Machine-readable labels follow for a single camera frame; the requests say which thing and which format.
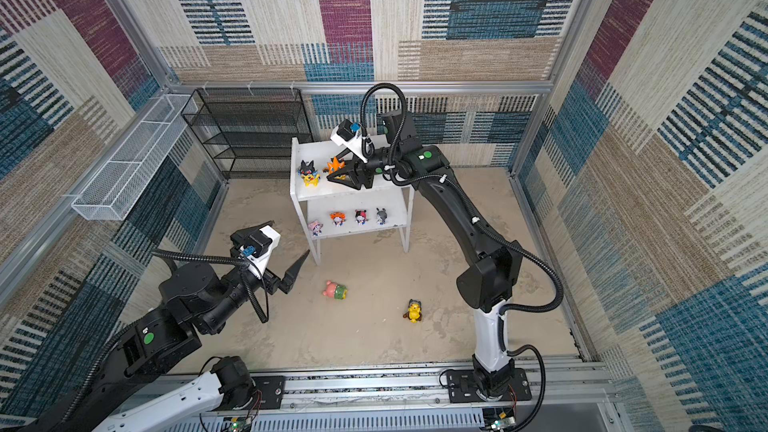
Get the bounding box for pink hood Doraemon figure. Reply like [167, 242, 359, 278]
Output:
[308, 220, 323, 237]

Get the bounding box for white wire mesh basket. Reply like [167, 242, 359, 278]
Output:
[71, 94, 189, 221]

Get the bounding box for orange yellow Pokemon figure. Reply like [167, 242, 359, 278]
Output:
[323, 157, 346, 174]

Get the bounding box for red hat Doraemon figure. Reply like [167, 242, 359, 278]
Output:
[355, 209, 368, 225]

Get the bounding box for black wire mesh rack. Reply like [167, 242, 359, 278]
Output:
[181, 88, 316, 179]

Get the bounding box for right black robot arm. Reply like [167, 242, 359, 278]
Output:
[328, 82, 564, 400]

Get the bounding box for orange crab hood Doraemon figure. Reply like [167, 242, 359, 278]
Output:
[330, 212, 346, 227]

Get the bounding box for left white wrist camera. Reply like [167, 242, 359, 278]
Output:
[230, 220, 280, 279]

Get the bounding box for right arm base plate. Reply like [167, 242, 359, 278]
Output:
[438, 368, 532, 403]

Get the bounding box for white two-tier shelf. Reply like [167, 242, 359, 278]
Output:
[289, 137, 414, 264]

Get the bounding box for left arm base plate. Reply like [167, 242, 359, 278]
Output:
[223, 375, 287, 414]

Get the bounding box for blue hood Pikachu figure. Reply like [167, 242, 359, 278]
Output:
[403, 299, 423, 323]

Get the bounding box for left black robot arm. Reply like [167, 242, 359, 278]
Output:
[22, 249, 308, 431]

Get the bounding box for grey hood Doraemon figure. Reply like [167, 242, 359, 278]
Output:
[376, 208, 388, 225]

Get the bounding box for black blue Luxray figure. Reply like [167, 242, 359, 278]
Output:
[298, 160, 321, 187]

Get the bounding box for aluminium mounting rail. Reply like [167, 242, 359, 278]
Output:
[137, 361, 625, 432]

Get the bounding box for pink green cactus figure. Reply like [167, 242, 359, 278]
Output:
[322, 281, 348, 300]

